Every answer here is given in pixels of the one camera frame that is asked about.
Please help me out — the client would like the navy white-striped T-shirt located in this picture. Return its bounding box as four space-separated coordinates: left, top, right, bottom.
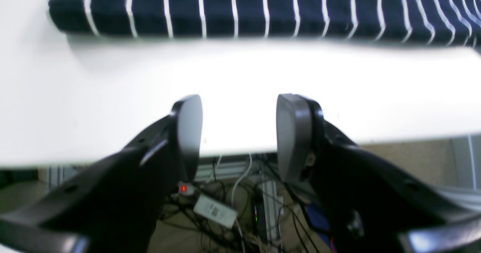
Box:
48 0 481 47

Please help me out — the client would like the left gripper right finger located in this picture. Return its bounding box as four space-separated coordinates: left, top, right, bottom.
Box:
276 94 480 253

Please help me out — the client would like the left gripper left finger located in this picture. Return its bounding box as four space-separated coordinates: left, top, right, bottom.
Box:
1 95 203 253

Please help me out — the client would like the white power adapter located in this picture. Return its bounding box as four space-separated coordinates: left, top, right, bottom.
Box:
194 194 238 229

